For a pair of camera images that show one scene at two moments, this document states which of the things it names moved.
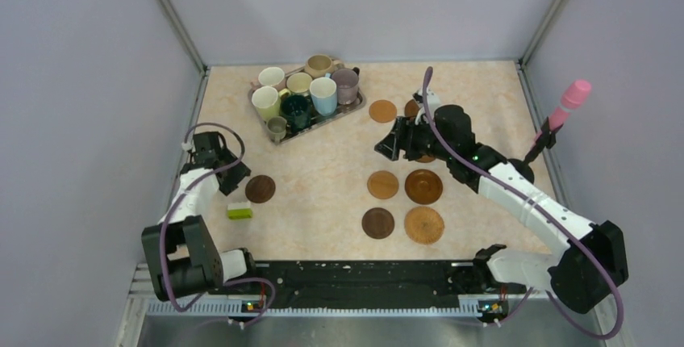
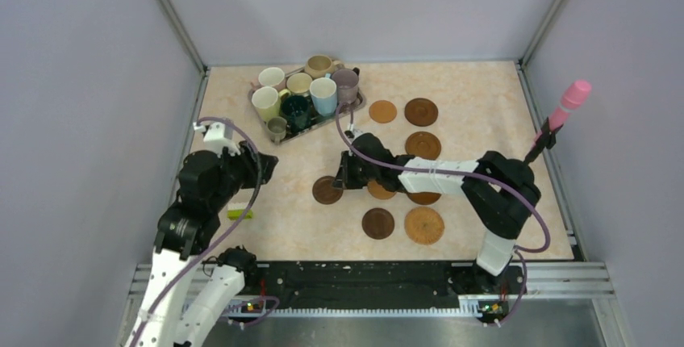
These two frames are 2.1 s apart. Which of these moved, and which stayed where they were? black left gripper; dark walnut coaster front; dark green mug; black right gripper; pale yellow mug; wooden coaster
Moved: black right gripper; black left gripper
Stayed: dark walnut coaster front; wooden coaster; pale yellow mug; dark green mug
